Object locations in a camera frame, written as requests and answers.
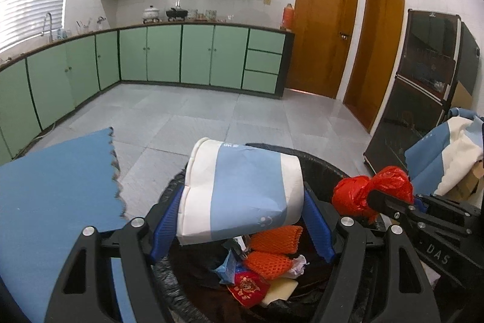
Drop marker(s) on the blue white cloth pile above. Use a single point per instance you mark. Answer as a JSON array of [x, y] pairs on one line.
[[438, 161]]

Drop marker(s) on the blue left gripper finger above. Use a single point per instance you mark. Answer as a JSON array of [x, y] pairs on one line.
[[164, 225], [319, 218]]

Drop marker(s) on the red paper cup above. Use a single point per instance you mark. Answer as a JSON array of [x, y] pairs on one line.
[[249, 288]]

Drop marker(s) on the green lower kitchen cabinets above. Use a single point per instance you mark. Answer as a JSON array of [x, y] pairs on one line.
[[42, 87]]

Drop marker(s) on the white tissue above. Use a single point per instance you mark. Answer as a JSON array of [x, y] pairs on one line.
[[297, 268]]

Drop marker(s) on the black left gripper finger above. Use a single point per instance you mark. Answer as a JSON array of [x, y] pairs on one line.
[[390, 206]]

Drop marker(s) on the red plastic bag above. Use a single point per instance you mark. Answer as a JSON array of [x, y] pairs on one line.
[[350, 196]]

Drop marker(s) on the black glass cabinet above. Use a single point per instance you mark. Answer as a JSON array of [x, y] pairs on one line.
[[437, 71]]

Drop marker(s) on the black trash bin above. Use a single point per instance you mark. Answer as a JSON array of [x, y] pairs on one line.
[[191, 289]]

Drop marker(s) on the red thermos bottle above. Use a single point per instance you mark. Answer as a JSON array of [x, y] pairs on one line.
[[287, 17]]

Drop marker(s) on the light blue carton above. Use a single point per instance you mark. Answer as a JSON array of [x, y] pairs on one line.
[[232, 265]]

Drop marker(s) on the white cooking pot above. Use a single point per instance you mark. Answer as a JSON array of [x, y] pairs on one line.
[[151, 15]]

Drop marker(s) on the black wok pan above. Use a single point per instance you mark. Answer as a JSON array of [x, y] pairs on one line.
[[176, 14]]

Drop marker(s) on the brown wooden door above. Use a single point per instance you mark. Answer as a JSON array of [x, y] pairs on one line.
[[375, 57], [323, 31]]

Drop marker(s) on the chrome kitchen faucet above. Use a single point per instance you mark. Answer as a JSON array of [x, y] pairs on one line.
[[47, 29]]

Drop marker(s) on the blue felt table mat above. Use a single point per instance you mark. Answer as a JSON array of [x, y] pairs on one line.
[[47, 198]]

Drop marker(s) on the orange foam net sleeve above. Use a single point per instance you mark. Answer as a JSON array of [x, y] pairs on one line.
[[282, 240]]

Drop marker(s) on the blue white paper cup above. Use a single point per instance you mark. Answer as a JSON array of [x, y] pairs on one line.
[[233, 189]]

